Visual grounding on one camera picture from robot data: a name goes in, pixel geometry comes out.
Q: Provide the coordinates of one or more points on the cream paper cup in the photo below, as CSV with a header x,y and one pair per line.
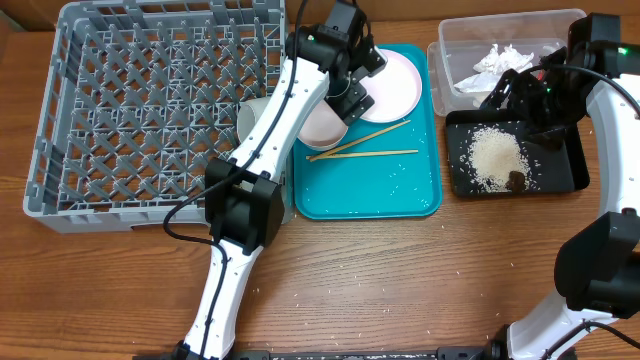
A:
x,y
248,115

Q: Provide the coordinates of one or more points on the white napkin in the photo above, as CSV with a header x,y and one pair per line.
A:
x,y
489,70

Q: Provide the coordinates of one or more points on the wooden chopstick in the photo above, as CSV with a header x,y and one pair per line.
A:
x,y
357,141
361,154

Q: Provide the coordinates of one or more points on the grey dishwasher rack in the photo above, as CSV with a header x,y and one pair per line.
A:
x,y
140,96

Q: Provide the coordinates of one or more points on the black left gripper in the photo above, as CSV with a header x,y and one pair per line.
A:
x,y
351,102

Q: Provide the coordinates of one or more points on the large pink plate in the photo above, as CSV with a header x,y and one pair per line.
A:
x,y
396,89

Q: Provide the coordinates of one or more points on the clear plastic waste bin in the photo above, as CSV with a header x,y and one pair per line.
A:
x,y
472,53

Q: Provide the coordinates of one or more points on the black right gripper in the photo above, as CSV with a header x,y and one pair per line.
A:
x,y
523,88

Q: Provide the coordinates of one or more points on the pile of white rice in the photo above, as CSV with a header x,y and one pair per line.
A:
x,y
488,157

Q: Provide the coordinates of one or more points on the black food waste tray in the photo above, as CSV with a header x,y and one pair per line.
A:
x,y
555,171

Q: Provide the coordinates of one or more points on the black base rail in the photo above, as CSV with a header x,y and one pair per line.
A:
x,y
360,355

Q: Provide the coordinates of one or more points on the small pink bowl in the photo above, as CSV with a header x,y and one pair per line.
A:
x,y
323,129

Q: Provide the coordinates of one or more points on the lower wooden chopstick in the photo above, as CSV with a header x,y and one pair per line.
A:
x,y
361,154

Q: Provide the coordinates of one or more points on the upper wooden chopstick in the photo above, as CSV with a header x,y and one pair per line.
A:
x,y
357,141

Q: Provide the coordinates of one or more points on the teal serving tray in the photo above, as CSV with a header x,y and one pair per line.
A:
x,y
401,178

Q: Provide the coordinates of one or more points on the brown food scrap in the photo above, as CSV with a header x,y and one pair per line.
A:
x,y
516,182

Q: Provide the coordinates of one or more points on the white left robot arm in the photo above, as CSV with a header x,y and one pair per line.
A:
x,y
243,198

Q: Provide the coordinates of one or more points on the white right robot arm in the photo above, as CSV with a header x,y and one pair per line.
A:
x,y
596,272

